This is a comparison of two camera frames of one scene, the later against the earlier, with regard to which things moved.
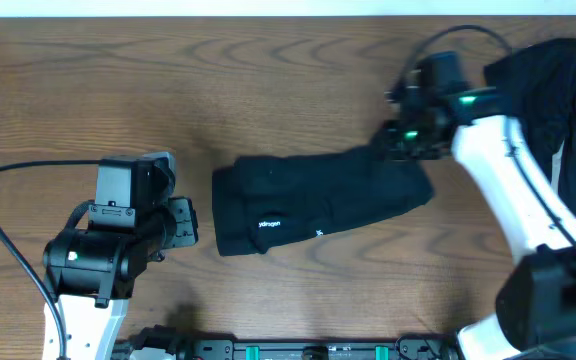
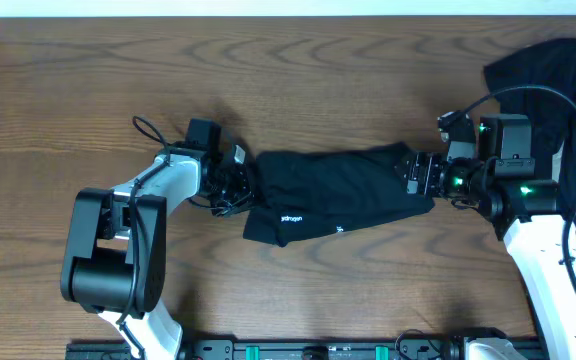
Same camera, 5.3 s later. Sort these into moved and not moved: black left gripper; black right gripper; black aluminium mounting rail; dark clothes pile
Moved: black right gripper; black left gripper
Not moved: dark clothes pile; black aluminium mounting rail
